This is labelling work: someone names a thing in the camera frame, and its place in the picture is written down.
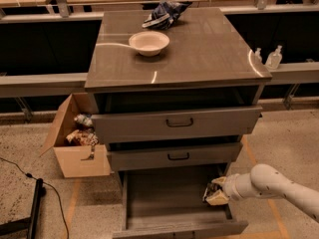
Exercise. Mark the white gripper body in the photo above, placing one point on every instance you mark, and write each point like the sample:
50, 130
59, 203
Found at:
230, 186

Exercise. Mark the black rxbar chocolate bar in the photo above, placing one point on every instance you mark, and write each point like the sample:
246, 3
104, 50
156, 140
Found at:
212, 190

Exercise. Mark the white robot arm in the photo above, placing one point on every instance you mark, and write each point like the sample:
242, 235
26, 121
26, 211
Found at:
262, 182

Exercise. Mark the grey bottom drawer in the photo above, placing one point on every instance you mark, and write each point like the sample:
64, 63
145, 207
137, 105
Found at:
166, 203

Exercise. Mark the grey drawer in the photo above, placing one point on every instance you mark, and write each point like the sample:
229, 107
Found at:
136, 127
173, 156
166, 203

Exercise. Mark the grey drawer cabinet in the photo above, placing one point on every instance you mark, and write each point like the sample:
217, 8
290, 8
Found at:
206, 65

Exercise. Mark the grey middle drawer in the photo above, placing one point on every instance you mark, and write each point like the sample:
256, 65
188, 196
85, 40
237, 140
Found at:
173, 156

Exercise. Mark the grey top drawer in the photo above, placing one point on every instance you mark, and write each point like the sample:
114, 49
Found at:
136, 127

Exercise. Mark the small clear bottle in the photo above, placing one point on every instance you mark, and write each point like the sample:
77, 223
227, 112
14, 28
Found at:
258, 54

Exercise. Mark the clear sanitizer bottle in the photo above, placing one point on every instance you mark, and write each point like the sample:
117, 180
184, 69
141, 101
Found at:
274, 58

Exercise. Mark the crumpled snack wrapper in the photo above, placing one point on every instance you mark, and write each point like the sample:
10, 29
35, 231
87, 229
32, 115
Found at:
83, 137

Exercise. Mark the cardboard box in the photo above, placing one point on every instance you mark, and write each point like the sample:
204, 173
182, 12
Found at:
75, 160

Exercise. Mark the small silver snack packet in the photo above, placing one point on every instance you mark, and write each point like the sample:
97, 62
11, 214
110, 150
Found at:
83, 120

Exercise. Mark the white bowl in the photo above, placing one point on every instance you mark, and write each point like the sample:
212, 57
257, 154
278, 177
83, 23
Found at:
149, 43

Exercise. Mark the blue crumpled chip bag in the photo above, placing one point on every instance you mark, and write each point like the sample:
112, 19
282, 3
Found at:
165, 15

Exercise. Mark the black stand base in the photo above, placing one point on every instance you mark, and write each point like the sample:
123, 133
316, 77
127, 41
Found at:
29, 223

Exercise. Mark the grey metal railing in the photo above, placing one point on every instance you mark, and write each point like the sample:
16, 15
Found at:
66, 83

